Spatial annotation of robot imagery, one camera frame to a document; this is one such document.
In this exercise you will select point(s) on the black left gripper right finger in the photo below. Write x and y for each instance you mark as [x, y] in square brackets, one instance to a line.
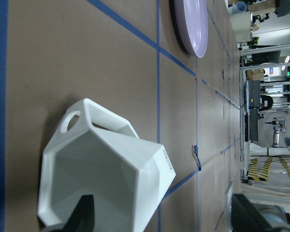
[246, 218]

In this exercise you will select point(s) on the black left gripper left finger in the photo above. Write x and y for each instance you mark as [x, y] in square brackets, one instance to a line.
[82, 219]

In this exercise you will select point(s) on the white faceted mug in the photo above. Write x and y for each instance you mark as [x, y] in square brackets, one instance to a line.
[97, 152]

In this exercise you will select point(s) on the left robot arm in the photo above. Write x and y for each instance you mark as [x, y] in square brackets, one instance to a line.
[272, 213]

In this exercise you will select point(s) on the lilac round plate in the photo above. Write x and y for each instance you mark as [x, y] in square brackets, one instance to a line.
[191, 23]

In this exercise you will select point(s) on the brown paper table cover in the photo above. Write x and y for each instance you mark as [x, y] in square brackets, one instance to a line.
[124, 55]

